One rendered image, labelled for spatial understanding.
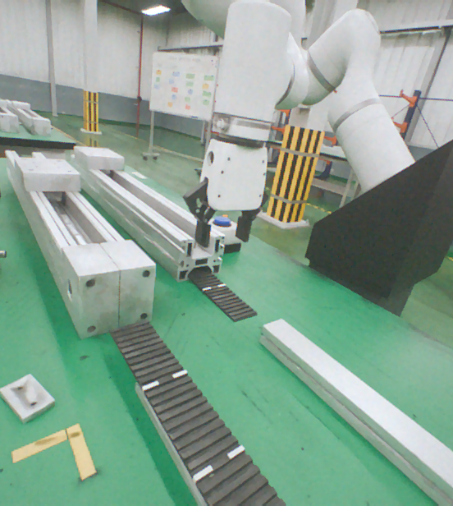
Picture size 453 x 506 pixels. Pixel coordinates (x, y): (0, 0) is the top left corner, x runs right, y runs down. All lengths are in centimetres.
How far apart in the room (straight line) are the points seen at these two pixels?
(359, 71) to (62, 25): 1537
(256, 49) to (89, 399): 45
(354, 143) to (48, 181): 69
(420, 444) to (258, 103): 43
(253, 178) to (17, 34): 1530
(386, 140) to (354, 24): 27
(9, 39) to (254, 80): 1523
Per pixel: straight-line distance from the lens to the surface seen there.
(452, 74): 852
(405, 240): 71
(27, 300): 56
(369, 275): 75
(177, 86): 658
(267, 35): 47
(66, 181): 80
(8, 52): 1558
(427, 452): 41
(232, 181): 48
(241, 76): 46
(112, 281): 43
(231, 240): 74
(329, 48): 91
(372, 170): 79
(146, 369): 37
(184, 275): 60
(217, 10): 58
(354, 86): 86
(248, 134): 46
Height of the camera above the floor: 107
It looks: 24 degrees down
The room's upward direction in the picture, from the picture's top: 10 degrees clockwise
